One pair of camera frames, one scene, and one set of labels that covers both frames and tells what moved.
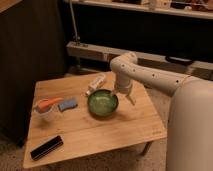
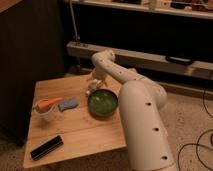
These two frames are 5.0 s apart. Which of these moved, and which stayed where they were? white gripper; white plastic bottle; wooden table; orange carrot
Moved: white gripper
Stayed: white plastic bottle; orange carrot; wooden table
